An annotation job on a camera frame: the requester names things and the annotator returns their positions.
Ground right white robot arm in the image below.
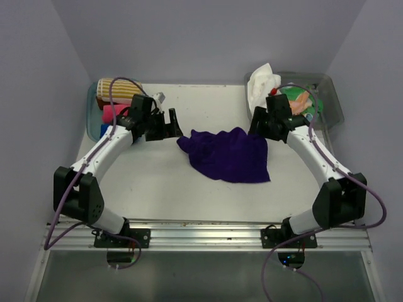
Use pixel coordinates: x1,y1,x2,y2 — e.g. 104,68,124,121
249,94,367,247

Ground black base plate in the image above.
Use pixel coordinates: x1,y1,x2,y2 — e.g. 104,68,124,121
260,227,318,249
91,228,151,249

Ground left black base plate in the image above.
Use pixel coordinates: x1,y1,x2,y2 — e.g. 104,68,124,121
91,228,151,249

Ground orange patterned towel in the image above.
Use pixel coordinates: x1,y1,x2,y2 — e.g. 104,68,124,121
287,91,314,115

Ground aluminium mounting rail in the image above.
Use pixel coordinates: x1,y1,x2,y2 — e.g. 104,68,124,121
45,216,372,252

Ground clear grey plastic bin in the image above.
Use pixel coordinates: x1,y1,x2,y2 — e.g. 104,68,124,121
244,71,345,131

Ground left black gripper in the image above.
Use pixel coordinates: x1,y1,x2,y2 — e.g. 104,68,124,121
142,108,183,141

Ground purple towel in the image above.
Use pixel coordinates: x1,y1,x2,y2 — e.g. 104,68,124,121
177,127,270,184

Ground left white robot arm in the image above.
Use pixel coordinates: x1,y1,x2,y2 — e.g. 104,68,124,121
52,94,183,247

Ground blue rolled towel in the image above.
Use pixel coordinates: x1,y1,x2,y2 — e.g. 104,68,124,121
99,124,109,138

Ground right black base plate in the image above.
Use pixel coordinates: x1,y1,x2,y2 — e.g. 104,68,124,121
260,227,318,249

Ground yellow striped rolled towel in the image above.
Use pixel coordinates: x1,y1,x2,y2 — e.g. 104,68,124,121
96,78,143,105

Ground white towel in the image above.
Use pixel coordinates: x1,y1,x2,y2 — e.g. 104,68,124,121
247,63,281,113

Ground blue-green plastic bin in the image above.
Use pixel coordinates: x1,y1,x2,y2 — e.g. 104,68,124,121
86,81,111,142

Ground green towel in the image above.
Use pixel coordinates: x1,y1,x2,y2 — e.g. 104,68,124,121
280,86,324,115

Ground pink rolled towel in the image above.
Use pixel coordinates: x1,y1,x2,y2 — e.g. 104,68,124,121
102,104,128,124

